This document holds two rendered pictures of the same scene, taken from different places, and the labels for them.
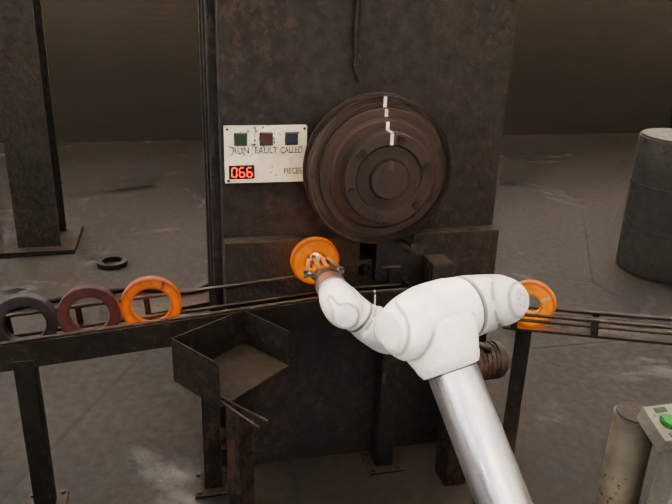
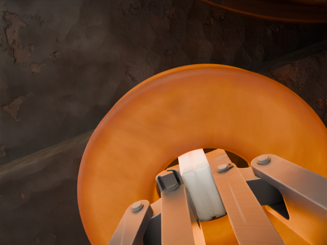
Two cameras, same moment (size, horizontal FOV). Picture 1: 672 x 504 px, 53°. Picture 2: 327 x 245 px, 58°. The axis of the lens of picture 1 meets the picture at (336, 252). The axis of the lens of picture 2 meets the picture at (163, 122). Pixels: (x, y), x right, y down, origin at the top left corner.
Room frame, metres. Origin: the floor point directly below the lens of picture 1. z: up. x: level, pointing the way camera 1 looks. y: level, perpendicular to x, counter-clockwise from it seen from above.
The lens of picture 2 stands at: (1.87, 0.02, 0.91)
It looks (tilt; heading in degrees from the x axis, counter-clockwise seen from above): 11 degrees down; 19
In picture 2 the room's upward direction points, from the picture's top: 22 degrees counter-clockwise
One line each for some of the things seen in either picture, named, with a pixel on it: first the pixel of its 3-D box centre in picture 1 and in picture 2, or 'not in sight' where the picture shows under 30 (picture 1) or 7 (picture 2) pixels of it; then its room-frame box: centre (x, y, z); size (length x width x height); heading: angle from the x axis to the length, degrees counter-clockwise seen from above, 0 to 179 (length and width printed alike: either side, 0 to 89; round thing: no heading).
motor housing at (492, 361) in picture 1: (466, 412); not in sight; (2.05, -0.48, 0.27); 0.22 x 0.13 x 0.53; 104
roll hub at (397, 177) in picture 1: (387, 178); not in sight; (2.01, -0.15, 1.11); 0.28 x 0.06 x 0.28; 104
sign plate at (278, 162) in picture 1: (265, 154); not in sight; (2.12, 0.23, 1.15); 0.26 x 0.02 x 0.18; 104
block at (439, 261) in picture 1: (435, 290); not in sight; (2.17, -0.35, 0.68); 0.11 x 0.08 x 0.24; 14
